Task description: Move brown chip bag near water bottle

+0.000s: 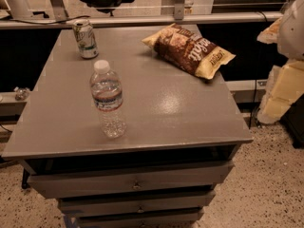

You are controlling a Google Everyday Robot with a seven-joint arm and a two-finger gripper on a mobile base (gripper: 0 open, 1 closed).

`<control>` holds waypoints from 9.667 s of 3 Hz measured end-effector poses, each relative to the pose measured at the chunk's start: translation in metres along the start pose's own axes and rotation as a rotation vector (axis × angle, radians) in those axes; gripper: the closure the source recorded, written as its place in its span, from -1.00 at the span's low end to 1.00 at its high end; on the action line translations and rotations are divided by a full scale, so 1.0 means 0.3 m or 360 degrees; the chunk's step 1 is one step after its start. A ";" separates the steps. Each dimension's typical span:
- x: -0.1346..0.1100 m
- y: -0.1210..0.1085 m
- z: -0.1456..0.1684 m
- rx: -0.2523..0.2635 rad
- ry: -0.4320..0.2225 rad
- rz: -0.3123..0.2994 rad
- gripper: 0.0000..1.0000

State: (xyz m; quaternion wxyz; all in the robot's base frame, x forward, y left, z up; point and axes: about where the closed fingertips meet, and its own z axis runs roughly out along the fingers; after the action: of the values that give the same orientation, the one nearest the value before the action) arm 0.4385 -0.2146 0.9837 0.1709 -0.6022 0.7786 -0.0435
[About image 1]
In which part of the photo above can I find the middle grey drawer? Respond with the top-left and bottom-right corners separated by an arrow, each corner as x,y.
59,190 -> 215,218

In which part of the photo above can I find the bottom grey drawer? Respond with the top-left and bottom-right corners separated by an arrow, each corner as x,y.
77,208 -> 202,228

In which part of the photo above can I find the grey metal rail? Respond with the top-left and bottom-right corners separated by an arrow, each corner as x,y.
0,11 -> 283,29

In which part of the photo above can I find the green white soda can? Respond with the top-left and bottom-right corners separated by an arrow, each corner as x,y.
72,19 -> 99,59

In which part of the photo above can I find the black cable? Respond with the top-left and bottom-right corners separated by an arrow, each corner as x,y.
9,14 -> 91,26

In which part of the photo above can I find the white cylinder post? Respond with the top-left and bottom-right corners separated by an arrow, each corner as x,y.
6,0 -> 33,19

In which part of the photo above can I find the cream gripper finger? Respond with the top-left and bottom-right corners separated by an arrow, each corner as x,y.
257,60 -> 304,124
256,18 -> 281,44

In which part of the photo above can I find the small crumpled clear object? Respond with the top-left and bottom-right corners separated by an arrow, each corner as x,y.
14,86 -> 30,101

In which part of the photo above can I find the clear plastic water bottle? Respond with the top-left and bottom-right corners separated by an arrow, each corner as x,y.
89,60 -> 126,138

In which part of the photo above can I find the brown yellow chip bag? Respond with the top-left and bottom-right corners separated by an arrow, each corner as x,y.
142,24 -> 236,80

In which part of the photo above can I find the grey drawer cabinet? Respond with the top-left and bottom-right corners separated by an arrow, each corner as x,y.
1,24 -> 254,228

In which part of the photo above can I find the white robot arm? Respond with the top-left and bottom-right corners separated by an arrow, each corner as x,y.
257,0 -> 304,124

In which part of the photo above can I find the top grey drawer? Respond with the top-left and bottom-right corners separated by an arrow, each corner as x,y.
28,161 -> 234,199

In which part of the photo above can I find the grey drawer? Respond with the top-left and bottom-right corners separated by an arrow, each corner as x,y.
59,190 -> 215,218
28,161 -> 234,199
77,208 -> 202,228

